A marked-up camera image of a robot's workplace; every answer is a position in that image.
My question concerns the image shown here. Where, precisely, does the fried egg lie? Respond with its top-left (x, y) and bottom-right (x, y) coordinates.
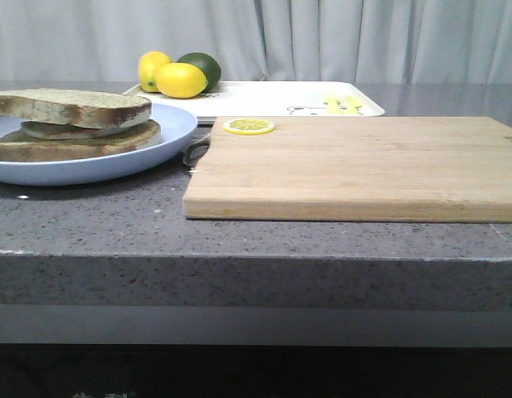
top-left (20, 121), bottom-right (128, 140)

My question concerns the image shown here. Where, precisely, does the green lime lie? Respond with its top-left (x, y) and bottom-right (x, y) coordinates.
top-left (178, 52), bottom-right (222, 93)

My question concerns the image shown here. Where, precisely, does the yellow plastic knife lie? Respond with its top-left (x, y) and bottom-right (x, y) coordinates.
top-left (344, 95), bottom-right (363, 115)

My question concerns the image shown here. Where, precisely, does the yellow lemon back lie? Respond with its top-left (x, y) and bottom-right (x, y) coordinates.
top-left (138, 51), bottom-right (172, 93)

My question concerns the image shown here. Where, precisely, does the metal cutting board handle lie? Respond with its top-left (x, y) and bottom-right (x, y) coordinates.
top-left (183, 138), bottom-right (211, 167)

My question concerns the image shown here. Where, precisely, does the yellow lemon front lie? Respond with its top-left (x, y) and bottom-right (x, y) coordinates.
top-left (154, 62), bottom-right (207, 99)

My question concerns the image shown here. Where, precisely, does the bread slice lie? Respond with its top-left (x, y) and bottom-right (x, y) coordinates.
top-left (0, 119), bottom-right (161, 163)
top-left (0, 88), bottom-right (152, 129)

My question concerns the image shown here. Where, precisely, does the blue round plate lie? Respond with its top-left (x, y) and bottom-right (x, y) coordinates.
top-left (0, 104), bottom-right (198, 186)

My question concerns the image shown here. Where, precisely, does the yellow plastic fork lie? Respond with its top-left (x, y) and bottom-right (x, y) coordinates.
top-left (324, 92), bottom-right (344, 115)

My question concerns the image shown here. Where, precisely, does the white bear tray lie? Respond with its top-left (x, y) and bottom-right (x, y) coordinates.
top-left (125, 80), bottom-right (385, 124)

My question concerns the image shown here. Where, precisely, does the yellow lemon slice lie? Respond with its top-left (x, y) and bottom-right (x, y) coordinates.
top-left (222, 118), bottom-right (276, 135)

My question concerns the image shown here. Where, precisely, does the grey curtain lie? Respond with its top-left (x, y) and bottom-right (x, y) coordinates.
top-left (0, 1), bottom-right (512, 84)

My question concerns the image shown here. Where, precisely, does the wooden cutting board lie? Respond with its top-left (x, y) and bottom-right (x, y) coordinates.
top-left (183, 116), bottom-right (512, 222)

